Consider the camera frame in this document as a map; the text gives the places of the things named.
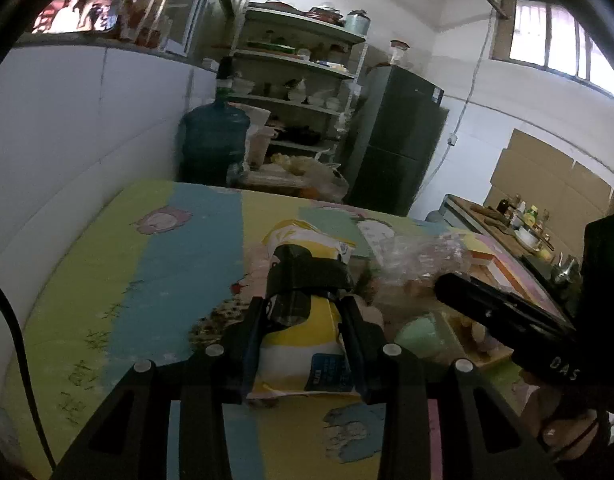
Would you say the orange rimmed cardboard tray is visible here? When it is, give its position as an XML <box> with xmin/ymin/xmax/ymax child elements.
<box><xmin>434</xmin><ymin>232</ymin><xmax>566</xmax><ymax>370</ymax></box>

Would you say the colourful foam play mat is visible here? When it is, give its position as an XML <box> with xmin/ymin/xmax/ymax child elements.
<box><xmin>0</xmin><ymin>179</ymin><xmax>568</xmax><ymax>480</ymax></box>

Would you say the kitchen counter with bottles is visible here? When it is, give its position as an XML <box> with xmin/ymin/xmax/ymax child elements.
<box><xmin>438</xmin><ymin>194</ymin><xmax>582</xmax><ymax>288</ymax></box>

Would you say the person's hand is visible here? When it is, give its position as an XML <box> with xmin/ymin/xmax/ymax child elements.
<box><xmin>520</xmin><ymin>387</ymin><xmax>610</xmax><ymax>462</ymax></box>

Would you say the brown cardboard wall sheet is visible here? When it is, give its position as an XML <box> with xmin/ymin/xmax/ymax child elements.
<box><xmin>484</xmin><ymin>129</ymin><xmax>614</xmax><ymax>258</ymax></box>

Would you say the plastic bag of food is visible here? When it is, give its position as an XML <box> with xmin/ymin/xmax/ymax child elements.
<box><xmin>240</xmin><ymin>154</ymin><xmax>349</xmax><ymax>203</ymax></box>

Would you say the pink plush in plastic bag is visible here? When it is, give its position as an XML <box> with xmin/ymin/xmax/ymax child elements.
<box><xmin>371</xmin><ymin>233</ymin><xmax>473</xmax><ymax>307</ymax></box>

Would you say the window with bars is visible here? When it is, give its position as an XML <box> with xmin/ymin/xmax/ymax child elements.
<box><xmin>492</xmin><ymin>0</ymin><xmax>614</xmax><ymax>97</ymax></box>

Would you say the white metal shelf rack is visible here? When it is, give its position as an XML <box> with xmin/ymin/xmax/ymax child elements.
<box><xmin>229</xmin><ymin>1</ymin><xmax>368</xmax><ymax>162</ymax></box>

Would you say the blue water jug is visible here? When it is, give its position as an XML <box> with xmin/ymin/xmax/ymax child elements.
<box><xmin>177</xmin><ymin>55</ymin><xmax>250</xmax><ymax>186</ymax></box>

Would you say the mint green sponge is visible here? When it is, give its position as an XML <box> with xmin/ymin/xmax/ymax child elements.
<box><xmin>395</xmin><ymin>313</ymin><xmax>450</xmax><ymax>360</ymax></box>

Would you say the black cable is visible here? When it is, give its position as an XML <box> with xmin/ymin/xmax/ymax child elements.
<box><xmin>0</xmin><ymin>272</ymin><xmax>55</xmax><ymax>470</ymax></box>

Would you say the dark green refrigerator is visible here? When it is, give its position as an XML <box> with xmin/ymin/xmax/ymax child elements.
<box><xmin>340</xmin><ymin>65</ymin><xmax>448</xmax><ymax>217</ymax></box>

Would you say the floral tissue box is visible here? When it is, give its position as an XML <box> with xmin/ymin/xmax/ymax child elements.
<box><xmin>356</xmin><ymin>214</ymin><xmax>418</xmax><ymax>266</ymax></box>

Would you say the small tv screen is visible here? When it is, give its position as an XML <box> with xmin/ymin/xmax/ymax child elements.
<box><xmin>29</xmin><ymin>0</ymin><xmax>119</xmax><ymax>35</ymax></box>

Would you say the yellow black plush doll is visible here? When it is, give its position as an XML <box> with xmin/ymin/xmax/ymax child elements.
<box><xmin>249</xmin><ymin>219</ymin><xmax>354</xmax><ymax>400</ymax></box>

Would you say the leopard print soft toy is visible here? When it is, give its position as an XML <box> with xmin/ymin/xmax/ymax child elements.
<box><xmin>188</xmin><ymin>297</ymin><xmax>250</xmax><ymax>352</ymax></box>

